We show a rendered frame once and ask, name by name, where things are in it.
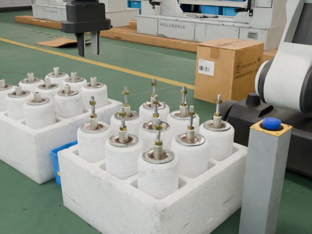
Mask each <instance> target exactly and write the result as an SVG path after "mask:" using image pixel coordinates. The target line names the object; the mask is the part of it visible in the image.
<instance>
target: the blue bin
mask: <svg viewBox="0 0 312 234"><path fill-rule="evenodd" d="M76 144H78V140H75V141H72V142H70V143H67V144H64V145H62V146H59V147H57V148H54V149H52V150H50V156H51V157H52V163H53V168H54V174H55V179H56V184H57V185H59V186H60V187H61V179H60V171H59V159H58V152H59V151H61V150H64V149H68V148H69V147H71V146H74V145H76Z"/></svg>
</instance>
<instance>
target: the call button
mask: <svg viewBox="0 0 312 234"><path fill-rule="evenodd" d="M263 124H264V126H265V127H266V128H269V129H277V128H278V127H279V126H281V121H280V120H279V119H277V118H273V117H267V118H264V119H263Z"/></svg>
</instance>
